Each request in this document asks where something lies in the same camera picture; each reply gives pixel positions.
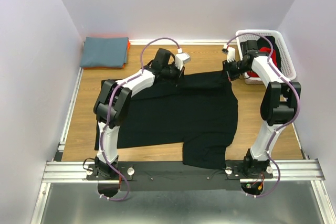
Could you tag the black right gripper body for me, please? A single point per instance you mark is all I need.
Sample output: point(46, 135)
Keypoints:
point(228, 70)

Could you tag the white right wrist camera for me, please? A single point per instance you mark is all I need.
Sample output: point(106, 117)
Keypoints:
point(230, 53)

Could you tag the white plastic laundry basket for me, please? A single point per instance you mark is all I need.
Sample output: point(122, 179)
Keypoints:
point(287, 67)

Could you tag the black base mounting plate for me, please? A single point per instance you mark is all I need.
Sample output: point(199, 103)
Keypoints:
point(173, 176)

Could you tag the red t-shirt in basket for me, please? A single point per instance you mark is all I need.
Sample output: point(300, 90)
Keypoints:
point(266, 50)

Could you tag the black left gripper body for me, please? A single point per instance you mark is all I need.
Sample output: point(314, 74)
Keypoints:
point(180, 74)

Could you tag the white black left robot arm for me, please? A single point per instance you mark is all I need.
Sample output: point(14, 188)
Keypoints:
point(113, 103)

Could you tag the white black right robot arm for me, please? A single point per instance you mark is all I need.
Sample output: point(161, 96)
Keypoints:
point(280, 105)

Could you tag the aluminium frame rail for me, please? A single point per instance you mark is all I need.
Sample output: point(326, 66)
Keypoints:
point(295, 194)

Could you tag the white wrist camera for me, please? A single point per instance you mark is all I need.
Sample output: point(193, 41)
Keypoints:
point(181, 58)
point(230, 53)

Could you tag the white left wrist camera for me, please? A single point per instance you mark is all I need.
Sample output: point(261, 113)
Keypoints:
point(181, 58)

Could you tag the black t-shirt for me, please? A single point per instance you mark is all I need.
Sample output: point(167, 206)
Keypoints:
point(201, 112)

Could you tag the folded blue t-shirt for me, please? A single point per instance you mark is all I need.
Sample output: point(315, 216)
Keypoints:
point(105, 52)

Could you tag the black garment in basket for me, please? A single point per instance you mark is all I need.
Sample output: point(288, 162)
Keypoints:
point(274, 43)

